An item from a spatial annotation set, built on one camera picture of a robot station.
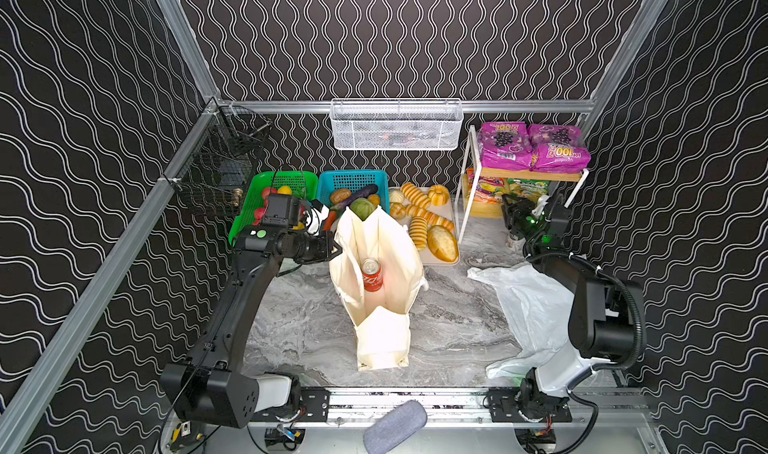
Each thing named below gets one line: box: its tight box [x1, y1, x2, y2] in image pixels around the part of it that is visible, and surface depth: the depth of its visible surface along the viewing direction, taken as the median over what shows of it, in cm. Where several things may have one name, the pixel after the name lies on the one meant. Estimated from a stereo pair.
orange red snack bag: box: [474, 176, 505, 204], surface depth 99 cm
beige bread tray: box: [389, 186, 461, 267], surface depth 112 cm
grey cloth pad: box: [363, 399, 428, 454], surface depth 71 cm
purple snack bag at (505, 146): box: [478, 122, 533, 171], surface depth 83 cm
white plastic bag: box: [467, 263, 575, 379], surface depth 91 cm
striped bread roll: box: [410, 216, 428, 250], surface depth 108 cm
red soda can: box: [361, 257, 383, 292], surface depth 90 cm
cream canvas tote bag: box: [329, 207, 429, 371], surface depth 78 cm
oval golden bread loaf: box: [427, 225, 459, 263], surface depth 102 cm
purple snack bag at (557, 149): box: [527, 124, 591, 173], surface depth 78 cm
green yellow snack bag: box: [508, 178, 550, 203], surface depth 100 cm
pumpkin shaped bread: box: [427, 184, 451, 207], surface depth 119 cm
